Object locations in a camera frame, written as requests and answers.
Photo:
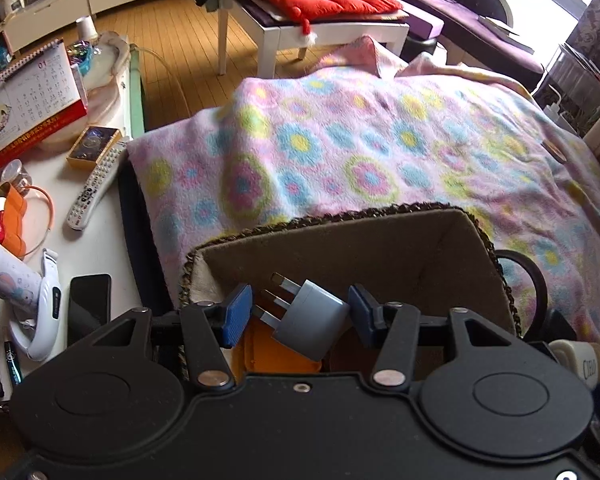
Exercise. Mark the floral fleece blanket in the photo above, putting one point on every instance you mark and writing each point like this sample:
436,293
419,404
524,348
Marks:
330,135

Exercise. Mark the purple and white bottle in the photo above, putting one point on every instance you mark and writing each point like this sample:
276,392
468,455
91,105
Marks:
10,275

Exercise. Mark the black smartphone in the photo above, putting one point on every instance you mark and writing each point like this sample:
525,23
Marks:
89,305

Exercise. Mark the grey plug adapter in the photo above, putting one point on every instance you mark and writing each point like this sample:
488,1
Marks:
307,320

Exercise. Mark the orange translucent soap box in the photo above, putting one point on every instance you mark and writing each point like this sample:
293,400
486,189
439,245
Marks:
270,355

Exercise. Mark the white hair trimmer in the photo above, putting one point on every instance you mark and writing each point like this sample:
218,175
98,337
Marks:
50,300

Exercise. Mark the black pen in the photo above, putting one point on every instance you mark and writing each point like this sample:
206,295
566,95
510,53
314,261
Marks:
12,362

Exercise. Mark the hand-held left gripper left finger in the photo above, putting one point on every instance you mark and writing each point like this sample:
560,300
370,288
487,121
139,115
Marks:
237,315

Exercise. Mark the white low table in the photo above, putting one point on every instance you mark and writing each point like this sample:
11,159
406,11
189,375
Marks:
330,35

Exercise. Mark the pale green panel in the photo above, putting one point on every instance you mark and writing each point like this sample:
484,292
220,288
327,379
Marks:
137,100

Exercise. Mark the woven storage basket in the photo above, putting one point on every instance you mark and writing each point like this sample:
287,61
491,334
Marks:
355,250

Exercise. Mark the grey remote control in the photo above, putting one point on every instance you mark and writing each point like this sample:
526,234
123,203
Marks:
97,185

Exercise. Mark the gold and brown box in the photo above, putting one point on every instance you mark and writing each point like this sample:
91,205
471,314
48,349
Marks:
94,145

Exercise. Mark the glass tank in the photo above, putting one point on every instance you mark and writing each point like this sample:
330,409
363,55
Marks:
580,85

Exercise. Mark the paper cup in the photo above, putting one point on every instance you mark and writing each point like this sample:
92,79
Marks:
86,30

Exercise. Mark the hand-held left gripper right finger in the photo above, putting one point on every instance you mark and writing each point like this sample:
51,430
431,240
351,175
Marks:
362,315

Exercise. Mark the dark blue mattress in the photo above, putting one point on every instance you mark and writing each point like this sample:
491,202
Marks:
140,260

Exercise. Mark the glass jar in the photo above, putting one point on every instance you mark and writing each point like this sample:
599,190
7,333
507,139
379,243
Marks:
15,175

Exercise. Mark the desk calendar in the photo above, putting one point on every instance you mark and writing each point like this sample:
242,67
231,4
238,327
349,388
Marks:
30,90

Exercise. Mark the white side table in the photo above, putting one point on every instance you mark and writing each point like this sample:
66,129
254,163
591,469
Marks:
95,250

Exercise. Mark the shiny blue wrapper bundle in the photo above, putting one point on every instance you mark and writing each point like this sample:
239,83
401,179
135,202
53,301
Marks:
82,55

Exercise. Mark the purple sofa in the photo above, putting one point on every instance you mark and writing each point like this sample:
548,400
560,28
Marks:
455,15

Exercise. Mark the white plastic basin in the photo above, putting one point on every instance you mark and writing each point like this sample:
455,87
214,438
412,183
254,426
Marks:
105,85

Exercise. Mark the small brown piece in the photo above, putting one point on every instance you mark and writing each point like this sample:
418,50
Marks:
555,151

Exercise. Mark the orange pouch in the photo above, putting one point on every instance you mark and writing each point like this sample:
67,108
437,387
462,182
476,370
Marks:
15,220

